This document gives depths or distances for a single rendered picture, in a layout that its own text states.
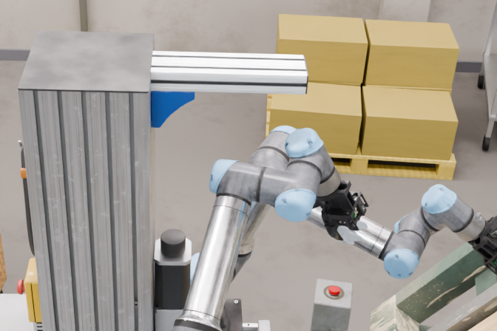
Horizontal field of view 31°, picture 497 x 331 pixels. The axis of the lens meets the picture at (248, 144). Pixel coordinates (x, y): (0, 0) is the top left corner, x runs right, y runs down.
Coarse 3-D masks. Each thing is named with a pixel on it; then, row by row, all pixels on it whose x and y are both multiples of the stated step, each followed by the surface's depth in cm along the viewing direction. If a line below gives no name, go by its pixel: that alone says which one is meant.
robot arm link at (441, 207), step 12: (432, 192) 215; (444, 192) 212; (432, 204) 212; (444, 204) 212; (456, 204) 213; (432, 216) 215; (444, 216) 213; (456, 216) 213; (468, 216) 214; (456, 228) 215
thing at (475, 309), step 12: (492, 288) 248; (480, 300) 249; (492, 300) 246; (456, 312) 255; (468, 312) 250; (480, 312) 249; (492, 312) 248; (444, 324) 256; (456, 324) 252; (468, 324) 252
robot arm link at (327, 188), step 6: (336, 168) 190; (336, 174) 190; (330, 180) 188; (336, 180) 190; (324, 186) 189; (330, 186) 189; (336, 186) 190; (318, 192) 190; (324, 192) 190; (330, 192) 190
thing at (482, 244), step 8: (488, 224) 217; (488, 232) 219; (472, 240) 217; (480, 240) 218; (488, 240) 215; (496, 240) 220; (480, 248) 217; (488, 248) 216; (496, 248) 216; (488, 256) 217; (496, 256) 216; (488, 264) 220; (496, 264) 218; (496, 272) 219
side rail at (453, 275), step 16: (448, 256) 276; (464, 256) 269; (480, 256) 268; (432, 272) 278; (448, 272) 273; (464, 272) 272; (480, 272) 271; (416, 288) 280; (432, 288) 278; (448, 288) 277; (464, 288) 276; (400, 304) 283; (416, 304) 282; (432, 304) 281; (416, 320) 286
